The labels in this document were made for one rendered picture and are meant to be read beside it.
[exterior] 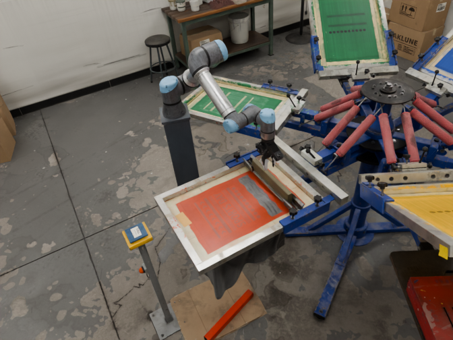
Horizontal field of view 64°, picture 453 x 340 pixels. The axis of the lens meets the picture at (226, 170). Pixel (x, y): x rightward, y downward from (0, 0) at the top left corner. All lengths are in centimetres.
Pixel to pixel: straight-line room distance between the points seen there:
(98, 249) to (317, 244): 183
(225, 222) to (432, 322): 102
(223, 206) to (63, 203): 217
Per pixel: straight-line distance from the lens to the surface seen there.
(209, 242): 191
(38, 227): 379
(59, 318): 311
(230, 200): 209
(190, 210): 207
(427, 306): 166
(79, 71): 549
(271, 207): 203
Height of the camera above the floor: 246
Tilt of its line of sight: 41 degrees down
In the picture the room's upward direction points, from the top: 6 degrees counter-clockwise
